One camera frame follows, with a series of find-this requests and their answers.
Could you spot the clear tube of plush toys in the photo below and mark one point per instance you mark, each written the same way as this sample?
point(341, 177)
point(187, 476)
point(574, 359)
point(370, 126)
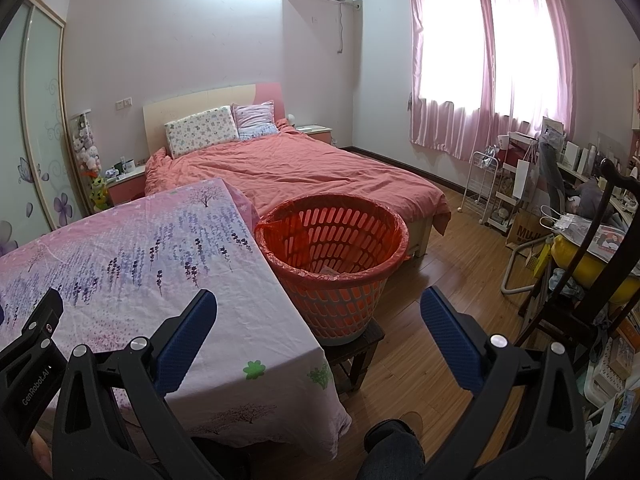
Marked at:
point(87, 155)

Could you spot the pink floral printed tablecloth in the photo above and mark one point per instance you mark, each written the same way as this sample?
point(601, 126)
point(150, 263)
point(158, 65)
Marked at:
point(150, 260)

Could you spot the dark wooden stool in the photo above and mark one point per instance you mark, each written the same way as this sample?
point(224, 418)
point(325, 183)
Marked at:
point(360, 355)

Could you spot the flower printed sliding wardrobe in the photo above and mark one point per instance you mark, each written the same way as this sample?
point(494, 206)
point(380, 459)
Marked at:
point(35, 135)

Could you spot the brown paper bag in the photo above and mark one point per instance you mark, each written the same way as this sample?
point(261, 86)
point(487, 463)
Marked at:
point(525, 230)

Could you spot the wall switch panel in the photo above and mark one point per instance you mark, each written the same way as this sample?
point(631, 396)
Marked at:
point(123, 103)

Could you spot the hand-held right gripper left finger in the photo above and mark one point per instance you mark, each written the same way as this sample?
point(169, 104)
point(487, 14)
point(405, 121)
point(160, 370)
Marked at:
point(187, 342)

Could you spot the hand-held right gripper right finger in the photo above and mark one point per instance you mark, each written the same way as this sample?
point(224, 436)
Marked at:
point(450, 342)

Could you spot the person's leg in jeans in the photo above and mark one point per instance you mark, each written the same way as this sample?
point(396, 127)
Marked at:
point(390, 455)

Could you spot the white mug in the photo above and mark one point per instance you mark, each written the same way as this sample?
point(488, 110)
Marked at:
point(128, 165)

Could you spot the white paper bag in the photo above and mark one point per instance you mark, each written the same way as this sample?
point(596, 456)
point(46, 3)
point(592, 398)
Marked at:
point(525, 180)

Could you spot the pink striped pillow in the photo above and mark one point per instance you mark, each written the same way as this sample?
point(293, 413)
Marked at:
point(255, 117)

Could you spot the pink nightstand with book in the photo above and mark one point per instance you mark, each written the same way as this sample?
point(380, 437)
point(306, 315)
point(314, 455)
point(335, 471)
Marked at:
point(320, 135)

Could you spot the beige and pink headboard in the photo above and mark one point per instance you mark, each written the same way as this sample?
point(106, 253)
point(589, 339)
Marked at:
point(200, 102)

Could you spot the pink curtain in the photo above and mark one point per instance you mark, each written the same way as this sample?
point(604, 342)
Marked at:
point(450, 125)

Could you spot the white floral pillow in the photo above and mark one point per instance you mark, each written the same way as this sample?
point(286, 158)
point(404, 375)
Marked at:
point(200, 132)

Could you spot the person's left hand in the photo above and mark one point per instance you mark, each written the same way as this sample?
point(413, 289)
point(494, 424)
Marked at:
point(41, 452)

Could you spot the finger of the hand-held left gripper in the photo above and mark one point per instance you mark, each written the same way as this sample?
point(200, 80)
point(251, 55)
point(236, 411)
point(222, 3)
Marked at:
point(47, 312)

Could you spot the orange plastic basket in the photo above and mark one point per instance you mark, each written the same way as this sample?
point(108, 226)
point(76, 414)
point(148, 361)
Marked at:
point(340, 310)

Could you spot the air conditioner pipe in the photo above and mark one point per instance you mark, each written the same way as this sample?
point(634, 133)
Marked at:
point(341, 25)

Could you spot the orange duvet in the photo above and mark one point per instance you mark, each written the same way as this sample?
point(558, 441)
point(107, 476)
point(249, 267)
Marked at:
point(325, 170)

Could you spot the dark wooden chair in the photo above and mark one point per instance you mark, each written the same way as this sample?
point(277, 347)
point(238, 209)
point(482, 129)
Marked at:
point(575, 320)

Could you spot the pink nightstand with mug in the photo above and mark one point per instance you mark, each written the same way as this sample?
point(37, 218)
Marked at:
point(127, 187)

